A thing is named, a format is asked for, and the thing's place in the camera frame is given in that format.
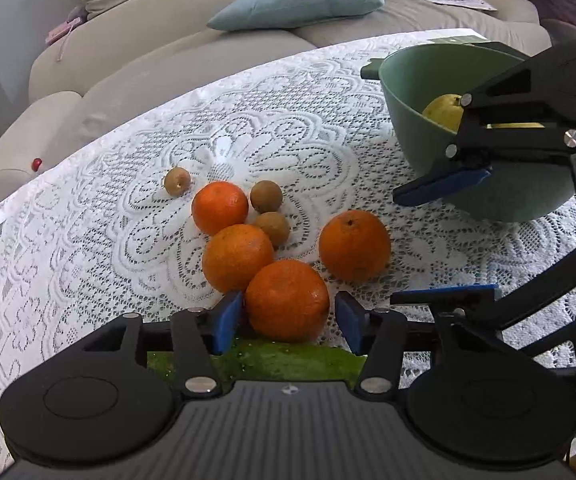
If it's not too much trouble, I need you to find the pink pouch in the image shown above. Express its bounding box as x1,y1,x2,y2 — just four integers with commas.
45,16,85,45

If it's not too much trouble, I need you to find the green bowl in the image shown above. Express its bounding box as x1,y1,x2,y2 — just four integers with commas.
360,42,576,223

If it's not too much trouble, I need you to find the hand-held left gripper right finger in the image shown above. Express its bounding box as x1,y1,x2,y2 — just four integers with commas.
335,291,494,396

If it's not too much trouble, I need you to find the green cucumber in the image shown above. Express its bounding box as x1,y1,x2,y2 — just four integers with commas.
147,337,369,394

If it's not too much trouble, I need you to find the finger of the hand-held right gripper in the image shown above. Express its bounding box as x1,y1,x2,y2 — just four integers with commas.
391,227,576,359
393,59,576,207

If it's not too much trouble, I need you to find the yellow pear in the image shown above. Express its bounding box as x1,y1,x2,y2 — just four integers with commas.
422,93,466,134

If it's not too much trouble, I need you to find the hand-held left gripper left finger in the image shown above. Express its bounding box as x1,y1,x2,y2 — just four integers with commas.
82,290,246,402

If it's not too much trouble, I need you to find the orange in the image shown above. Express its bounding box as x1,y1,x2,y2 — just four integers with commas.
202,224,275,295
191,181,249,237
244,259,331,343
318,210,392,282

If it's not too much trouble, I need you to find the brown kiwi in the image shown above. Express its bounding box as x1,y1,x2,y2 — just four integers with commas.
163,167,191,198
250,180,283,213
254,211,291,248

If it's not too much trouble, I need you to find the light blue pillow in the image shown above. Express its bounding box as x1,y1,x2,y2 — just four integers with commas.
207,0,385,32

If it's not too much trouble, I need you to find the white lace tablecloth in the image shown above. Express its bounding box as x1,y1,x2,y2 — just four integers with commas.
0,27,576,480

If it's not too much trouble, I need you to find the beige sofa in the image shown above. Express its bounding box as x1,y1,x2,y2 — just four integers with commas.
0,0,553,221

